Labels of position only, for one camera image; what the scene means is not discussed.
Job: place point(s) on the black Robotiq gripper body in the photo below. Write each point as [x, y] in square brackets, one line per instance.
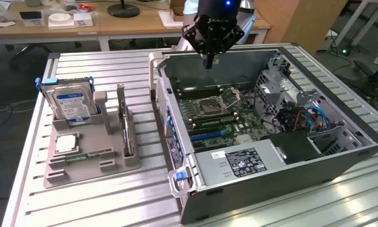
[217, 14]

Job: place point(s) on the Nvidia graphics card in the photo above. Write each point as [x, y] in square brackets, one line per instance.
[126, 132]

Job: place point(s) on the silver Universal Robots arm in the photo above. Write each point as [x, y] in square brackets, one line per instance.
[183, 42]

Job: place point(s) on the white paper stack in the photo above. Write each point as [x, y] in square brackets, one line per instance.
[169, 20]

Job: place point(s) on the brown cardboard box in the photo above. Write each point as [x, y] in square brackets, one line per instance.
[175, 6]

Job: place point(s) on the wooden desk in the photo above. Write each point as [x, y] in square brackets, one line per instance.
[129, 23]

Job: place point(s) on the wooden cabinet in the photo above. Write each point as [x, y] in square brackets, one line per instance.
[302, 23]

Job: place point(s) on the metal disk bay cage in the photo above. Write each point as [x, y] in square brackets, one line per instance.
[270, 89]

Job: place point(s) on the metal socket cover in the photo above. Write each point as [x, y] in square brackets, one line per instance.
[231, 97]

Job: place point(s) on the black round lamp base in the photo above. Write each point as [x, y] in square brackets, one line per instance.
[122, 10]

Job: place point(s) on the CPU socket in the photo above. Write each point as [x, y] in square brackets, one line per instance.
[209, 106]

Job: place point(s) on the dark labelled RAM stick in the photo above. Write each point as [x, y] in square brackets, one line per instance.
[214, 120]

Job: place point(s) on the green indicator light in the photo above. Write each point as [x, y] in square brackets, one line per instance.
[343, 51]

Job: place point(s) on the green motherboard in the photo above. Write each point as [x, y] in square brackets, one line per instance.
[249, 123]

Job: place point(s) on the plain white labelled box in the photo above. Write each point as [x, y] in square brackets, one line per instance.
[82, 20]

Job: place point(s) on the red packet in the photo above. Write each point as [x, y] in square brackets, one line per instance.
[86, 7]

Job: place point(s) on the black power connector bundle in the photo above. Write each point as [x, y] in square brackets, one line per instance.
[285, 118]

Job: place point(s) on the blue expansion slot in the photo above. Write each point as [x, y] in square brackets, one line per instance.
[207, 136]

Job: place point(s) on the hard disk in blue caddy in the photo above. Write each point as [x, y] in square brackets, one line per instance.
[70, 104]

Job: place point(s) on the white box with dark top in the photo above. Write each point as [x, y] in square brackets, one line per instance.
[31, 21]

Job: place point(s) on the black office chair base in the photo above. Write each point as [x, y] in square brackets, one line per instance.
[27, 50]

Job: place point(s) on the grey parts rack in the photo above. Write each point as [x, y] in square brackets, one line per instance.
[94, 142]

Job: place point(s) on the grey cup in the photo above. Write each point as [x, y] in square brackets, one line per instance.
[31, 2]

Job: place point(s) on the grey power supply unit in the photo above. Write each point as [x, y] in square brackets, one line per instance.
[214, 170]

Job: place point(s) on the blue case latch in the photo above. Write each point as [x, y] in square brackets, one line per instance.
[179, 177]

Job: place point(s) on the silver CPU chip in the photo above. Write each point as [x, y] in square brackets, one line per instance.
[65, 144]

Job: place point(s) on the green RAM stick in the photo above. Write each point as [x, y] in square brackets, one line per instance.
[81, 156]

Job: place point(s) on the white paper note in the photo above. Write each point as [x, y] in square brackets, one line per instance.
[2, 24]

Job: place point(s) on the open black PC case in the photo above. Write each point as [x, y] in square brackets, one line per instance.
[270, 189]

